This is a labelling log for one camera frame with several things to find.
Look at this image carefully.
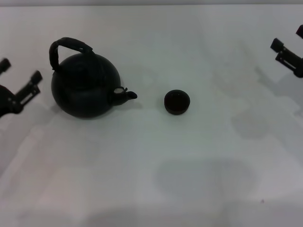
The black round teapot with handle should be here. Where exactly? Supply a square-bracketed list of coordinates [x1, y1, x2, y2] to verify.
[49, 37, 138, 119]

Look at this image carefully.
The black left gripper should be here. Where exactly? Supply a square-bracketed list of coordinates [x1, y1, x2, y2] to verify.
[0, 58, 43, 116]

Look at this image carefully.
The small dark teacup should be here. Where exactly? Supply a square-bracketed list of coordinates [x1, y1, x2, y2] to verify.
[163, 89, 191, 116]

